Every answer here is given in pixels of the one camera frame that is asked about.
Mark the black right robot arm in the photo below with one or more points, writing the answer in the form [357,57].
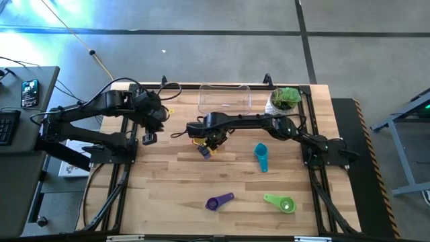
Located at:
[268,122]

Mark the teal measuring cup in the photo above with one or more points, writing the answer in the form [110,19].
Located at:
[261,153]

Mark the clear plastic basket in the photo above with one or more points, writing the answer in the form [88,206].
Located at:
[225,101]

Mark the black aluminium table frame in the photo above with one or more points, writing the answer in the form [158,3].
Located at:
[315,201]

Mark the grey metal cart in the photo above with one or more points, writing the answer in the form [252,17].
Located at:
[403,134]

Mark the white printed box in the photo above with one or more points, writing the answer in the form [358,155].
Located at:
[72,168]

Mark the smartphone with lit screen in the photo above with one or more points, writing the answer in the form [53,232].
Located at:
[30,93]

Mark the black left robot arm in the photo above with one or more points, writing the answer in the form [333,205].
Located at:
[84,134]

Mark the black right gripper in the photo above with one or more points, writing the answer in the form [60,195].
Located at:
[210,126]

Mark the black keyboard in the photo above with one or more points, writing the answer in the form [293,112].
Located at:
[8,127]

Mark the green measuring cup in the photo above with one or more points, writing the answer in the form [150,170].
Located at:
[287,205]

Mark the yellow measuring cup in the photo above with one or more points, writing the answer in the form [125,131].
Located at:
[196,141]

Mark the black floor mat hazard stripe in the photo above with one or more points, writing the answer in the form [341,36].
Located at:
[366,168]

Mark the purple measuring cup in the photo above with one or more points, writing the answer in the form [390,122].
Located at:
[212,203]

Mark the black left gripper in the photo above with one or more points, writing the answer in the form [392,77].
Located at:
[148,106]

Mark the yellow label tag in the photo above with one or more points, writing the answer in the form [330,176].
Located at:
[171,111]

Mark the grey side desk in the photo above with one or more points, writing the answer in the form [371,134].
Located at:
[20,185]

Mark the blue measuring cup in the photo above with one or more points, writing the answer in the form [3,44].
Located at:
[204,152]

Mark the plant in white geometric pot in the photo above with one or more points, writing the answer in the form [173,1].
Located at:
[285,99]

